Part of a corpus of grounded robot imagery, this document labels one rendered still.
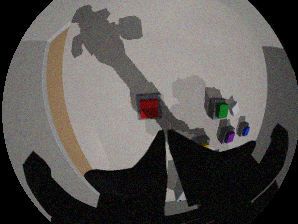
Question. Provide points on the purple button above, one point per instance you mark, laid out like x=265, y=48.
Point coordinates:
x=226, y=135

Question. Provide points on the red button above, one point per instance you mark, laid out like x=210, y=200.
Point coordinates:
x=149, y=106

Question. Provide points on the blue button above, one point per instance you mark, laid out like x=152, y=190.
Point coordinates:
x=243, y=129

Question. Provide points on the green button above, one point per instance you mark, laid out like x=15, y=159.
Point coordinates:
x=218, y=108

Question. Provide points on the yellow button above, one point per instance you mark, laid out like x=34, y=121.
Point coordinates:
x=203, y=140

